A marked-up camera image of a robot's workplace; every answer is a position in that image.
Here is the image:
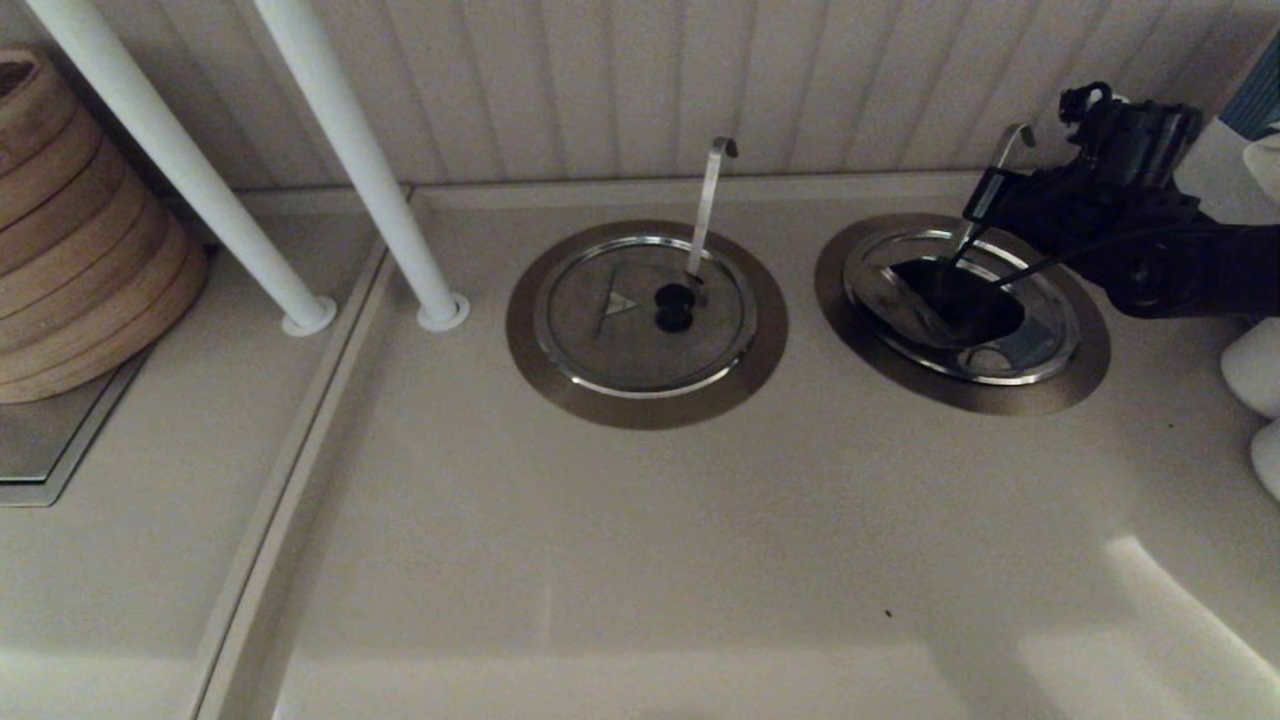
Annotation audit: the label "white metal pole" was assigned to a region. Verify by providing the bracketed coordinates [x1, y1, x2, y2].
[255, 0, 471, 333]
[28, 0, 339, 338]

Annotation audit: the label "right wrist camera unit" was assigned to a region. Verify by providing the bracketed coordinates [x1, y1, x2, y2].
[1058, 83, 1204, 196]

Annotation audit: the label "blue striped container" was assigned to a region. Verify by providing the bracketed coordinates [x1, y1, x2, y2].
[1225, 35, 1280, 141]

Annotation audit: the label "steel ladle handle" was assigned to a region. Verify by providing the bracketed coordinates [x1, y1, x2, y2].
[950, 123, 1037, 266]
[686, 138, 738, 281]

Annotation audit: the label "white tissue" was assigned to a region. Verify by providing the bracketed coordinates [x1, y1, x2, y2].
[1243, 135, 1280, 206]

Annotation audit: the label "stacked bamboo steamer baskets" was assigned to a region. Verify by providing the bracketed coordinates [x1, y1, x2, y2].
[0, 50, 211, 405]

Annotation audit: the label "flat steel counter plate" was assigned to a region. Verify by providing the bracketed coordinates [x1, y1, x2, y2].
[0, 345, 161, 508]

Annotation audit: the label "white box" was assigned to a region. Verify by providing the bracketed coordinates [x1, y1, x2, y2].
[1175, 118, 1280, 226]

